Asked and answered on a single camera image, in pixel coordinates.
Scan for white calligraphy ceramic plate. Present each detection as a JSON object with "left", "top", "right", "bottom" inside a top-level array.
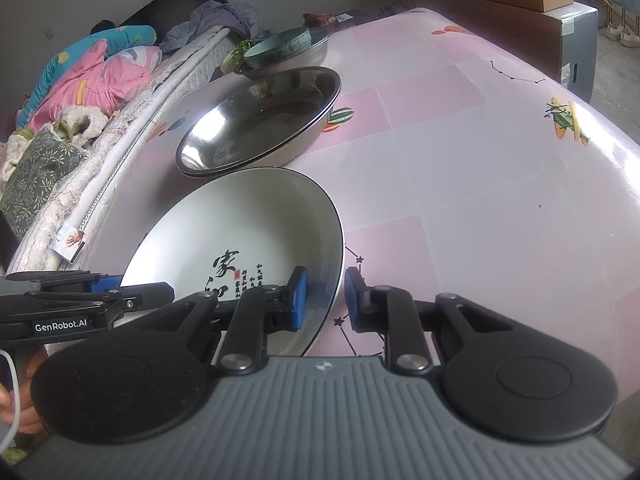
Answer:
[{"left": 122, "top": 168, "right": 345, "bottom": 356}]

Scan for large stainless steel basin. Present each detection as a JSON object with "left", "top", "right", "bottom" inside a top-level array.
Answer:
[{"left": 176, "top": 66, "right": 342, "bottom": 178}]

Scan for green patterned ceramic bowl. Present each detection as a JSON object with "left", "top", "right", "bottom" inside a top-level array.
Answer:
[{"left": 244, "top": 27, "right": 311, "bottom": 70}]

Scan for person's left hand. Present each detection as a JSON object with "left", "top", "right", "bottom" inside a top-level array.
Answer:
[{"left": 0, "top": 347, "right": 48, "bottom": 434}]

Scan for white quilted mattress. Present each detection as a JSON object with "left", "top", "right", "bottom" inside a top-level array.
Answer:
[{"left": 1, "top": 26, "right": 234, "bottom": 273}]

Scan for green leaf pattern pillow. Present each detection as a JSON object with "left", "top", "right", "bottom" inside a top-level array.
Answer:
[{"left": 1, "top": 130, "right": 85, "bottom": 240}]

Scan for white fluffy blanket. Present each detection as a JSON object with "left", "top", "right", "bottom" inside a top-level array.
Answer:
[{"left": 52, "top": 105, "right": 108, "bottom": 148}]

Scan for pink balloon print tablecloth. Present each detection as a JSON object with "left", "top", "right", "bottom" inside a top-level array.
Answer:
[{"left": 64, "top": 6, "right": 640, "bottom": 403}]

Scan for pink and blue blanket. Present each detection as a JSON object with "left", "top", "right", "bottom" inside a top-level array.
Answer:
[{"left": 15, "top": 25, "right": 162, "bottom": 131}]

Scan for green leafy vegetable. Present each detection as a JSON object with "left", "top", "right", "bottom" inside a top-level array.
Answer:
[{"left": 219, "top": 39, "right": 256, "bottom": 74}]

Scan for small stainless steel bowl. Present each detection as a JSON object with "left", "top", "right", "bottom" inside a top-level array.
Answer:
[{"left": 234, "top": 28, "right": 331, "bottom": 80}]

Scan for grey blue clothing pile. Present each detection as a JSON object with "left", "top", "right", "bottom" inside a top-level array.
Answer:
[{"left": 160, "top": 0, "right": 270, "bottom": 54}]

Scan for dark printed flat box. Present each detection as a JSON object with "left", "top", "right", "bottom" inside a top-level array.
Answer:
[{"left": 319, "top": 9, "right": 375, "bottom": 30}]

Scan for large brown cardboard box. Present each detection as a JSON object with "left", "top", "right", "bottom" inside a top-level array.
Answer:
[{"left": 433, "top": 0, "right": 599, "bottom": 102}]

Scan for white sneakers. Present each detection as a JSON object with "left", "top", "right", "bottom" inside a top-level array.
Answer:
[{"left": 605, "top": 24, "right": 640, "bottom": 49}]

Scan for white cable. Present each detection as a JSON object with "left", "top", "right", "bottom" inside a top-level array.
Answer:
[{"left": 0, "top": 349, "right": 23, "bottom": 453}]

